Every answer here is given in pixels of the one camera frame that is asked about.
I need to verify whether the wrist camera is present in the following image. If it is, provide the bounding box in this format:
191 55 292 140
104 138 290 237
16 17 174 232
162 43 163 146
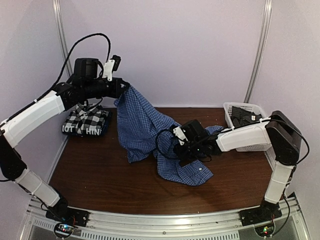
172 126 188 146
111 54 122 72

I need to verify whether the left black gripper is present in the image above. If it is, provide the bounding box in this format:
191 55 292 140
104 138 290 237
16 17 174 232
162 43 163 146
83 76 129 99

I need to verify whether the black white plaid shirt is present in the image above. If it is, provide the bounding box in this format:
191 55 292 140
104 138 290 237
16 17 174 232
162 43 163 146
62 104 104 129

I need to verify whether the left aluminium frame post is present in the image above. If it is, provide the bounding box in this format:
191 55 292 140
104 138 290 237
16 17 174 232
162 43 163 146
52 0 73 85

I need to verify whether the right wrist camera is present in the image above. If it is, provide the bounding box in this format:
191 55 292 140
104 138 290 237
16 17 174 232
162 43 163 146
172 126 188 146

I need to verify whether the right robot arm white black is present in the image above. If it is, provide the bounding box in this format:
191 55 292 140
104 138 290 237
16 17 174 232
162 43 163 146
172 110 302 221

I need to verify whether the aluminium frame post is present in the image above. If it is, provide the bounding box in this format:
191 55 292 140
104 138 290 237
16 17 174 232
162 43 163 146
244 0 273 103
52 0 73 85

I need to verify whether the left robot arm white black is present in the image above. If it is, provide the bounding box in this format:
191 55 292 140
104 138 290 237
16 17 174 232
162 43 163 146
0 55 130 222

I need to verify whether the circuit board with leds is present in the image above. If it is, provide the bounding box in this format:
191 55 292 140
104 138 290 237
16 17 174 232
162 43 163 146
254 223 275 238
53 222 74 238

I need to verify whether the left black camera cable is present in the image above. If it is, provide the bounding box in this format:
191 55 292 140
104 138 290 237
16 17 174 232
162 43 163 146
34 32 112 103

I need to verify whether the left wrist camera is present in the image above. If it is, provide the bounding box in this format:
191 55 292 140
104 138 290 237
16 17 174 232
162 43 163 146
111 54 122 72

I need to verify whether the front aluminium rail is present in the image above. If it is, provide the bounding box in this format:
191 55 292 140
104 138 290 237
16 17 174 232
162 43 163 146
17 197 312 240

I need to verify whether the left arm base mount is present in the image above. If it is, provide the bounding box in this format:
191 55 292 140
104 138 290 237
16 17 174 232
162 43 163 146
45 207 89 227

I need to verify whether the right aluminium frame post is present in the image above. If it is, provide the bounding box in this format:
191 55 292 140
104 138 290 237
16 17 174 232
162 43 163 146
244 0 273 103

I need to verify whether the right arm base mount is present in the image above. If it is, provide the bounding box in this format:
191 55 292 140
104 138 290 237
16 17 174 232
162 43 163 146
239 206 283 227

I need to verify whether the black camera cable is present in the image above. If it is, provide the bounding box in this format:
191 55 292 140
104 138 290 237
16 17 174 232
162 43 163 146
34 32 112 103
156 128 213 163

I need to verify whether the black garment in basket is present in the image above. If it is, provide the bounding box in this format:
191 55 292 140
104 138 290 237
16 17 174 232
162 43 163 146
230 106 263 128

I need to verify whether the right black camera cable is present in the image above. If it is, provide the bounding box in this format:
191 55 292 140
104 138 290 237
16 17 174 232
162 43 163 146
156 128 213 163

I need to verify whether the blue checked long sleeve shirt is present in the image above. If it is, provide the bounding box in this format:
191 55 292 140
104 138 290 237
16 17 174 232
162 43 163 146
114 86 213 186

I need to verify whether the white plastic laundry basket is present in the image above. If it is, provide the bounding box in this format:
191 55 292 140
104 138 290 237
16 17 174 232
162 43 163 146
222 102 272 152

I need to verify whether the left circuit board with leds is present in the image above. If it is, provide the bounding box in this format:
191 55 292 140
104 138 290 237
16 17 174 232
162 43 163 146
53 222 74 238

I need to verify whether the right circuit board with leds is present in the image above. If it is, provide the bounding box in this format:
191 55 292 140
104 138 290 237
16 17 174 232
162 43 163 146
254 223 275 238

